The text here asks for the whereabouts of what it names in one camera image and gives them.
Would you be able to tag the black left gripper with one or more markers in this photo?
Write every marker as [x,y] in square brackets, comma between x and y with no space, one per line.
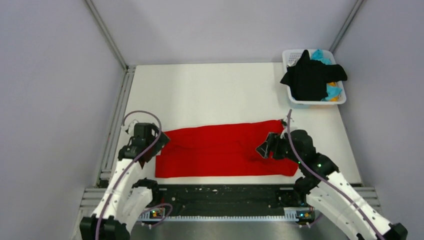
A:
[162,140]

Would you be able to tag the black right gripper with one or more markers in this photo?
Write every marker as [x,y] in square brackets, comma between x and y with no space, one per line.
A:
[272,144]

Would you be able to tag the red t-shirt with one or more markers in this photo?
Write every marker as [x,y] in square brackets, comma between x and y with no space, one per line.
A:
[226,150]

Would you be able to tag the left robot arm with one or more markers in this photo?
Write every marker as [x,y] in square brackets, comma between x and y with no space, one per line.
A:
[129,192]

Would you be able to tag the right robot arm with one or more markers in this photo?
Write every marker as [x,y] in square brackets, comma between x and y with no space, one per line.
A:
[325,188]

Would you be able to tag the black t-shirt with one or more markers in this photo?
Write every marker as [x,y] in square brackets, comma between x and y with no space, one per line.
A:
[308,78]

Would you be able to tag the blue t-shirt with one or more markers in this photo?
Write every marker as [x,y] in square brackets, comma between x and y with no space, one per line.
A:
[318,55]

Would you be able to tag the white plastic basket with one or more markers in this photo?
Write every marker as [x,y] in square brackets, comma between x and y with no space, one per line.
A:
[289,59]

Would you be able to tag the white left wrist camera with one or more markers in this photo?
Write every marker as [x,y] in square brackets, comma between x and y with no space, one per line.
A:
[129,128]

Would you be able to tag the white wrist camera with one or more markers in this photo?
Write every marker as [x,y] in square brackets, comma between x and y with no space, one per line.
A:
[129,128]
[284,123]

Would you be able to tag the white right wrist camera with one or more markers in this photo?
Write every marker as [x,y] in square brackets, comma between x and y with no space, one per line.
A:
[284,123]

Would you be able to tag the aluminium frame left rail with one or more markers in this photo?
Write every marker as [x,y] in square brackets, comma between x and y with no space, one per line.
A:
[108,155]

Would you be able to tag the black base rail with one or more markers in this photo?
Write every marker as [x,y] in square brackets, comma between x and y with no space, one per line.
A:
[228,202]

